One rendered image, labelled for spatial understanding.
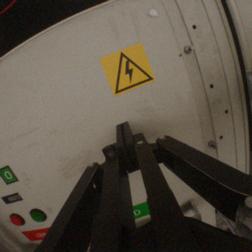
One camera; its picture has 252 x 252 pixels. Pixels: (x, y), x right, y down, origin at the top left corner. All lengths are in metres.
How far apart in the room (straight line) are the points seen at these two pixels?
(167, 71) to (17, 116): 0.21
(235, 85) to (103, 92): 0.26
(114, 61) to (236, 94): 0.25
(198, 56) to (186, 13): 0.08
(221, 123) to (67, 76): 0.29
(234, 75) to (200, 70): 0.08
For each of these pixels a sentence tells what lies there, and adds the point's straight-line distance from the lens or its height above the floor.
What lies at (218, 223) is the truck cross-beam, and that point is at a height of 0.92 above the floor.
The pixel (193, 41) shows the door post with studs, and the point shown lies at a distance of 0.30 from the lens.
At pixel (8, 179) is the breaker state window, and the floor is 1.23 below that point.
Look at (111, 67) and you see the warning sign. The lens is 0.19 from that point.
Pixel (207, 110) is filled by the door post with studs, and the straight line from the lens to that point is 0.32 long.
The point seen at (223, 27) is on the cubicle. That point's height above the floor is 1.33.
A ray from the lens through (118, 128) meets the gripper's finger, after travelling 0.18.
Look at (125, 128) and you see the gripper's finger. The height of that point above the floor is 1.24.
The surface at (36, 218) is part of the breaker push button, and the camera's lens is 0.33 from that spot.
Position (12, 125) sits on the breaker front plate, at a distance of 0.25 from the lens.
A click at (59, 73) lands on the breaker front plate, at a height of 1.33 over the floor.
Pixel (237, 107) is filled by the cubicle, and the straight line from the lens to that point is 0.36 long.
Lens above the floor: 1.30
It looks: 17 degrees down
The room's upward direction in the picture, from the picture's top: 23 degrees counter-clockwise
